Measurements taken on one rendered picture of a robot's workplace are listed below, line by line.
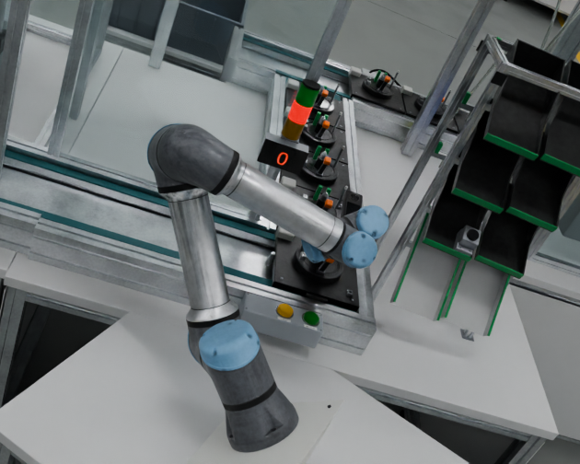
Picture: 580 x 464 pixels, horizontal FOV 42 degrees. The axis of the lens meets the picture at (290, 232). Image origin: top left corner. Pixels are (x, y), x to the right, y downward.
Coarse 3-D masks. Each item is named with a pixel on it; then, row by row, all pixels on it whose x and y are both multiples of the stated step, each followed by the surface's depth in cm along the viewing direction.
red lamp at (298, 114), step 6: (294, 102) 193; (294, 108) 193; (300, 108) 192; (306, 108) 192; (288, 114) 195; (294, 114) 193; (300, 114) 193; (306, 114) 193; (294, 120) 194; (300, 120) 194; (306, 120) 195
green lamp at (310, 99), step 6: (300, 90) 190; (306, 90) 189; (312, 90) 189; (318, 90) 190; (300, 96) 190; (306, 96) 190; (312, 96) 190; (300, 102) 191; (306, 102) 191; (312, 102) 191
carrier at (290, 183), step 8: (288, 184) 233; (296, 192) 235; (304, 192) 236; (312, 192) 238; (328, 192) 230; (312, 200) 231; (320, 200) 226; (336, 200) 240; (336, 208) 231; (336, 216) 228
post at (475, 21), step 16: (480, 0) 275; (480, 16) 277; (464, 32) 280; (464, 48) 283; (448, 64) 287; (448, 80) 291; (432, 96) 294; (432, 112) 299; (416, 128) 303; (416, 144) 307
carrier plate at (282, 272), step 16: (288, 240) 213; (288, 256) 207; (288, 272) 202; (352, 272) 212; (288, 288) 198; (304, 288) 199; (320, 288) 201; (336, 288) 204; (352, 288) 206; (336, 304) 201; (352, 304) 201
